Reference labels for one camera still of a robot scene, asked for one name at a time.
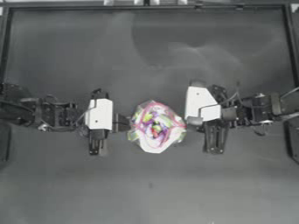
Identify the clear bag with pink zip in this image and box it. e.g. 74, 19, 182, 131
127, 99, 188, 155

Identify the black metal frame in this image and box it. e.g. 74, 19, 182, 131
0, 0, 299, 167

